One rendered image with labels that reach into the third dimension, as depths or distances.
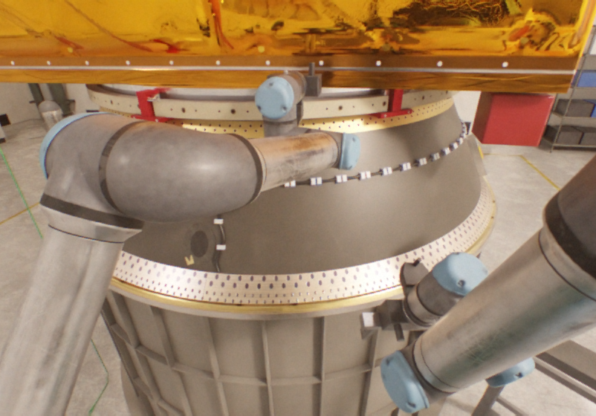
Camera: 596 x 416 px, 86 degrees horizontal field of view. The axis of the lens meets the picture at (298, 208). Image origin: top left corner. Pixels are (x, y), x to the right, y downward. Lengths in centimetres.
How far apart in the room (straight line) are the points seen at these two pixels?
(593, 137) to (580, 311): 687
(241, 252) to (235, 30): 63
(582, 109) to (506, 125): 583
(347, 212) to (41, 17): 109
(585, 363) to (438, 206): 58
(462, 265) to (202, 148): 43
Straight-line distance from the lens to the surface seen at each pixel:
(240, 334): 117
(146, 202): 37
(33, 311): 48
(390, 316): 69
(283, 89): 68
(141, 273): 120
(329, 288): 103
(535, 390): 261
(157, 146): 36
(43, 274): 47
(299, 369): 130
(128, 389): 244
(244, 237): 101
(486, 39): 98
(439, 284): 58
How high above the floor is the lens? 190
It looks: 29 degrees down
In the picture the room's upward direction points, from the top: 1 degrees counter-clockwise
